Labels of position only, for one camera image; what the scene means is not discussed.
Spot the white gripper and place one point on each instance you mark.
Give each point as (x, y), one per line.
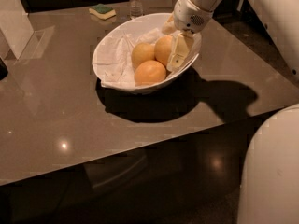
(189, 17)

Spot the orange fruit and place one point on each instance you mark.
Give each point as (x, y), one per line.
(149, 72)
(162, 49)
(142, 52)

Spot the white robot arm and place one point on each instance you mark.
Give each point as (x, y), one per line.
(280, 18)

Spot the white robot base shell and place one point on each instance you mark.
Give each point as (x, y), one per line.
(269, 190)

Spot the white oval bowl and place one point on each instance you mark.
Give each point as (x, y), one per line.
(148, 22)

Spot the clear plastic water bottle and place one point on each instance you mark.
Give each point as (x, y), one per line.
(136, 8)

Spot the white paper napkin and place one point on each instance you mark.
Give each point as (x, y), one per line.
(112, 57)

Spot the yellow green sponge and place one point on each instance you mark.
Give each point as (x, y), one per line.
(102, 12)

